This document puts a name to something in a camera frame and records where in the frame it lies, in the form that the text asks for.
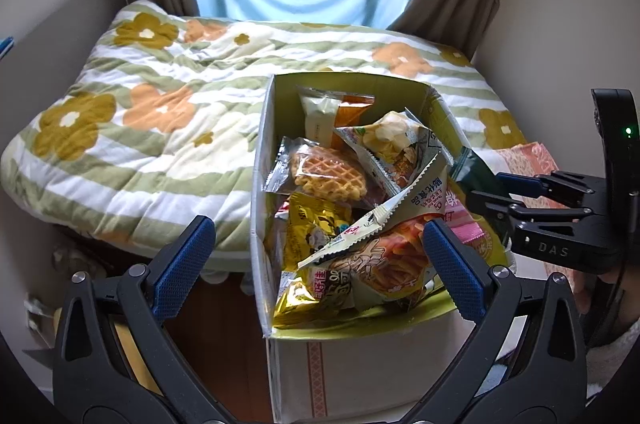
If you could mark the orange fries snack bag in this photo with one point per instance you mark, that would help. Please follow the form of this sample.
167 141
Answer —
383 251

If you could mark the orange white snack bag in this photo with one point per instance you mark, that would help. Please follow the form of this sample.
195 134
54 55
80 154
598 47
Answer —
326 110

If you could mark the cream chips snack bag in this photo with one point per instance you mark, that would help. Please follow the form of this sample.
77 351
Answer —
394 149

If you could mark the orange floral towel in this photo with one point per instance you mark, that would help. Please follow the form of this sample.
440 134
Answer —
530 160

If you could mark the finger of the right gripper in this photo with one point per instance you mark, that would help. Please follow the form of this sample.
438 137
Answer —
558 186
535 225

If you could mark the green white cardboard box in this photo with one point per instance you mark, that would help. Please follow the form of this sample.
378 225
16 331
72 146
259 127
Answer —
372 369

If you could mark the person's right hand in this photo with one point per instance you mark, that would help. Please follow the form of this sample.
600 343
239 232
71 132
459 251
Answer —
618 312

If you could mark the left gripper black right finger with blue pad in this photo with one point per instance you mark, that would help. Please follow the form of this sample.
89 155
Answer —
525 359

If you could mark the pink red snack bag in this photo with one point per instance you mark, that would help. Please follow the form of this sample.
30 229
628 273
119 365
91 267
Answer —
468 229

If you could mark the floral green striped quilt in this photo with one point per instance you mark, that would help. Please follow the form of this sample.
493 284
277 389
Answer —
162 122

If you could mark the yellow object on floor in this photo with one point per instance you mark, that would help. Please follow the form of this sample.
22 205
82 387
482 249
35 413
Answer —
141 372

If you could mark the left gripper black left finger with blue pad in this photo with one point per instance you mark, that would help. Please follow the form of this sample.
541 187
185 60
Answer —
114 361

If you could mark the dark green snack packet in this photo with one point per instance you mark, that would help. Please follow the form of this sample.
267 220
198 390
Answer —
470 173

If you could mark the gold snack bag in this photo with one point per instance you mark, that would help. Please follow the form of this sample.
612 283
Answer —
309 291

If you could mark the waffle snack packet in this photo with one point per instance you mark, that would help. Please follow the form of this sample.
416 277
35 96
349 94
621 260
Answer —
325 173

